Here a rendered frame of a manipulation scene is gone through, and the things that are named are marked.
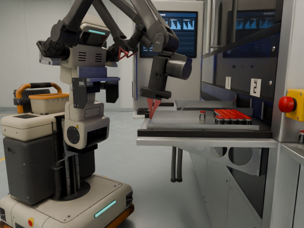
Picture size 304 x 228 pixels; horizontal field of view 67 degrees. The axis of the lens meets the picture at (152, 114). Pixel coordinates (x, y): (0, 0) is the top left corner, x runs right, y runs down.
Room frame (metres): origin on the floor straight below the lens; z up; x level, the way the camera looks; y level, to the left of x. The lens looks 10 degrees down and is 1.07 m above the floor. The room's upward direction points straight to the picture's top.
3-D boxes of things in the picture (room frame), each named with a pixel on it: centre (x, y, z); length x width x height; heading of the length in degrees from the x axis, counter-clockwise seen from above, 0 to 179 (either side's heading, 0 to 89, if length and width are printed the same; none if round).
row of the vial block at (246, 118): (0.80, -0.32, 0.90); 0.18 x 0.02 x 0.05; 177
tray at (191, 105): (1.14, -0.29, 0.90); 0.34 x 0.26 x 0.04; 87
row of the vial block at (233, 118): (0.80, -0.27, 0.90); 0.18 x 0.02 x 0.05; 177
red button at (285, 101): (0.55, -0.33, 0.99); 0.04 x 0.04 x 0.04; 87
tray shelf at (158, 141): (0.98, -0.21, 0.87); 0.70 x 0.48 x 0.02; 177
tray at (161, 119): (0.81, -0.16, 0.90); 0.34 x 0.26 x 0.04; 87
